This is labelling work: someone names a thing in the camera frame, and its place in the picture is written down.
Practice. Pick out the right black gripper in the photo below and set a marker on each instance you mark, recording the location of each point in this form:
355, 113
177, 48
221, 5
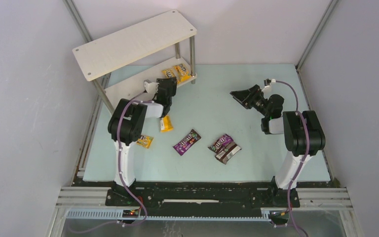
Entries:
250, 97

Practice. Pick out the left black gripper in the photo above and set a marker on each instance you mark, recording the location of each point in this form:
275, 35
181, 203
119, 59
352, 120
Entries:
167, 106

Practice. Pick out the yellow M&M bag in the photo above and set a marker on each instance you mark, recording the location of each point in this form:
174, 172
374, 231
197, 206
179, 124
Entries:
145, 141
170, 74
183, 72

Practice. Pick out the yellow candy bag barcode up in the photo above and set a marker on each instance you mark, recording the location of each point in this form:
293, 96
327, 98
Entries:
166, 124

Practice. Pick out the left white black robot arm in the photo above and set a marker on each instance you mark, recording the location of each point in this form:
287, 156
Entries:
127, 122

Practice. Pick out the white two-tier metal shelf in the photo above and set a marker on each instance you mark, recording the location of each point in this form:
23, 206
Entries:
114, 51

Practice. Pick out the purple M&M bag right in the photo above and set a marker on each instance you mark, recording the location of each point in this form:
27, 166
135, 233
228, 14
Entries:
220, 143

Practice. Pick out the purple m&m bag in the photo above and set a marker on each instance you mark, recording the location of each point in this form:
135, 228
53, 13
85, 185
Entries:
187, 142
220, 143

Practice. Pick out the brown M&M bag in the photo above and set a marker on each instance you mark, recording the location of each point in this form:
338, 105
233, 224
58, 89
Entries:
227, 152

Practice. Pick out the purple M&M bag centre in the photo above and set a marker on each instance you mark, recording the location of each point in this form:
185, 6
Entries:
187, 142

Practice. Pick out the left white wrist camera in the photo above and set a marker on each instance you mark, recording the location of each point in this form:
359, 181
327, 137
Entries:
150, 87

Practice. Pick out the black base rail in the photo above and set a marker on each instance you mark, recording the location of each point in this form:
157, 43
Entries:
202, 199

